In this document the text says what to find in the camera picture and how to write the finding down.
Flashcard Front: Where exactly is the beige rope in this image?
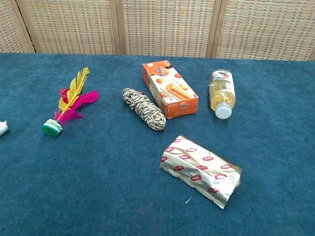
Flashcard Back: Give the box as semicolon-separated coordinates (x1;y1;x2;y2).
119;87;168;131

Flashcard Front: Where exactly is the silver foil snack bag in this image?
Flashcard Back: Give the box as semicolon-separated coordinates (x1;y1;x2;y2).
157;134;244;211

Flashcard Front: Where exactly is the feather shuttlecock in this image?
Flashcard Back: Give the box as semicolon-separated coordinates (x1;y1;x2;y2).
41;64;101;140

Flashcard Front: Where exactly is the blue table carpet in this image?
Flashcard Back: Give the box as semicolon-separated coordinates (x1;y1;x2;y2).
0;44;315;236

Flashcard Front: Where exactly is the orange snack box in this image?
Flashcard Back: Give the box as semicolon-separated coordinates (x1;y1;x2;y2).
139;58;201;122

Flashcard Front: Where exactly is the woven wooden folding screen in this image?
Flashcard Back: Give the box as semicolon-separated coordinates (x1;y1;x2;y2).
0;0;315;70

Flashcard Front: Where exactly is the plastic bottle yellow drink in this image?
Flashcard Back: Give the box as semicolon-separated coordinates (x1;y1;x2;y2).
206;68;238;120

